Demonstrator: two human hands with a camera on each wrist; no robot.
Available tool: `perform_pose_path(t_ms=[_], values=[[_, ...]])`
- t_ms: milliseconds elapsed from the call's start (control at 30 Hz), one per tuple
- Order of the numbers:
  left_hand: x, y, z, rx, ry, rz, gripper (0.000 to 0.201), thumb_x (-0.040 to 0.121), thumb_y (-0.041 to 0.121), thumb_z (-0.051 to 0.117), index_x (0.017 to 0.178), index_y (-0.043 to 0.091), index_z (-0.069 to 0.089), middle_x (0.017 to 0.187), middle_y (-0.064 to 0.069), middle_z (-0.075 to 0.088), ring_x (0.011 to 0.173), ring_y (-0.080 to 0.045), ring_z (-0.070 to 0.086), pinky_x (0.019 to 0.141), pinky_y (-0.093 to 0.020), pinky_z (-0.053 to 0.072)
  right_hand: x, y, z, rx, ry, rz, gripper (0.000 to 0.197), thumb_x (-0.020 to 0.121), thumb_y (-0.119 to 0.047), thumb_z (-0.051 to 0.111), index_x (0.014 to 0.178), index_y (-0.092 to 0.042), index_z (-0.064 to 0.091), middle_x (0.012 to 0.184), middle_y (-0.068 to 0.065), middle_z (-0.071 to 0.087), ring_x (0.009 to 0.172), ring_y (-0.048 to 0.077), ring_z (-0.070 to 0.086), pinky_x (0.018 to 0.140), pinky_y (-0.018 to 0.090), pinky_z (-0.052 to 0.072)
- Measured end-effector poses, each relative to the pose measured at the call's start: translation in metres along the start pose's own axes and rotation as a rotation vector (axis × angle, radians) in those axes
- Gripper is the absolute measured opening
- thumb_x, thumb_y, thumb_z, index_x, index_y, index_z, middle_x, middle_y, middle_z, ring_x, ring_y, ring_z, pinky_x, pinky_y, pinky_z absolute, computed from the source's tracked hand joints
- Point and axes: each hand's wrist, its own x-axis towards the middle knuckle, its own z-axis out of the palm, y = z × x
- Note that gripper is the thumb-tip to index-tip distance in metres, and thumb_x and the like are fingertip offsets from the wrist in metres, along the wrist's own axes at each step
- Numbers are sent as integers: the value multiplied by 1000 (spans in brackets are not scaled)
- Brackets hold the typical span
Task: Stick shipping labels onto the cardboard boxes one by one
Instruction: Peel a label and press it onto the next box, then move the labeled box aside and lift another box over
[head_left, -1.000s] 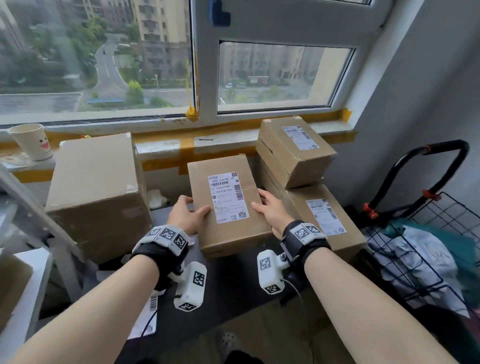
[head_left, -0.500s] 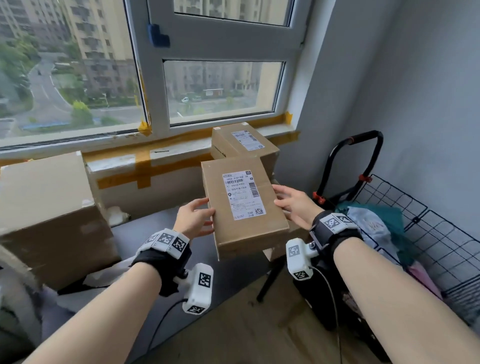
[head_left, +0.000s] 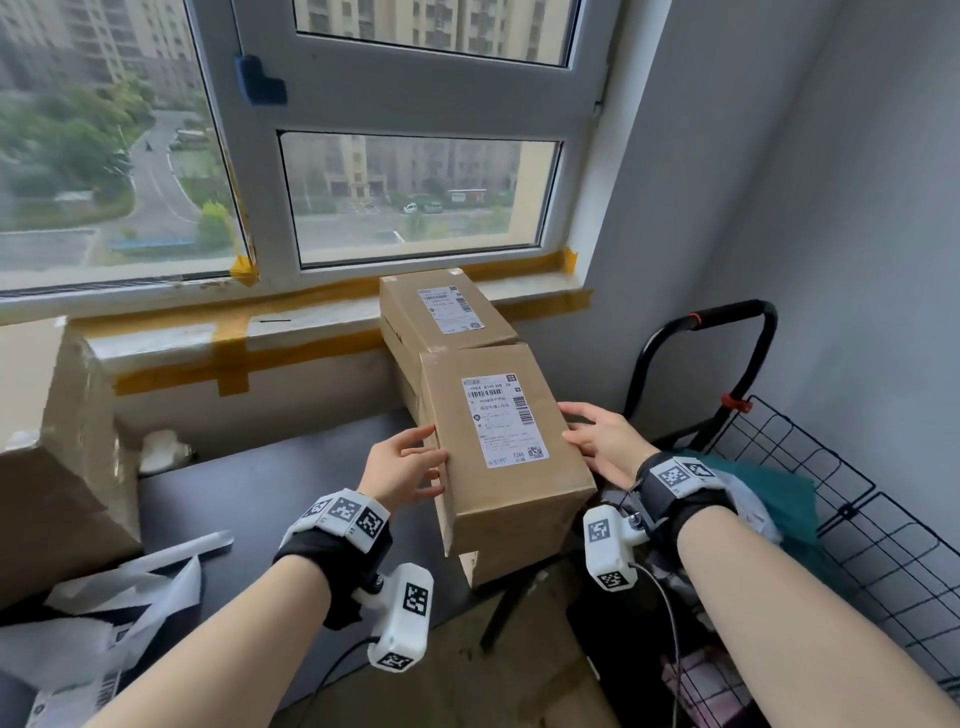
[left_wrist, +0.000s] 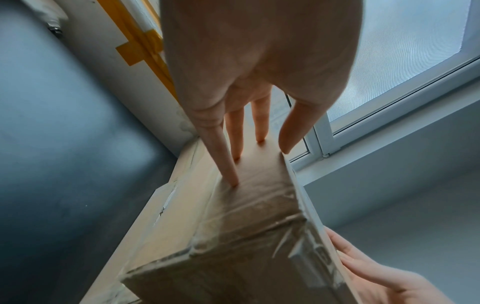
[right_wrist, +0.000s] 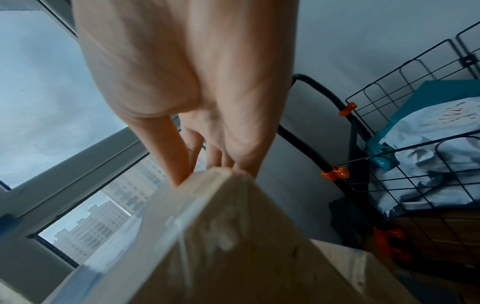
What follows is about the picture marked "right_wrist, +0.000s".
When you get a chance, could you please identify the person's right hand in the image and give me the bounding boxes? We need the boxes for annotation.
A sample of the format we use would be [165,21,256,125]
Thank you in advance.
[70,0,301,187]

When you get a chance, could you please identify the teal bag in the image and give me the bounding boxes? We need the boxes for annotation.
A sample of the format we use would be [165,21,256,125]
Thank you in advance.
[365,79,480,171]

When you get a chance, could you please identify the white window frame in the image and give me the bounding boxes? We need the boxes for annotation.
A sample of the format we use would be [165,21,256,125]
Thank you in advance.
[0,0,207,286]

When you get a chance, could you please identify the black wire cart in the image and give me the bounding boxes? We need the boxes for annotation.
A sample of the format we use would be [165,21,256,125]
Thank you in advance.
[276,20,480,280]

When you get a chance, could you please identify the blue window handle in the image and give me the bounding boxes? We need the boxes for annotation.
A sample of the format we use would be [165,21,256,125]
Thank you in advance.
[0,213,24,238]

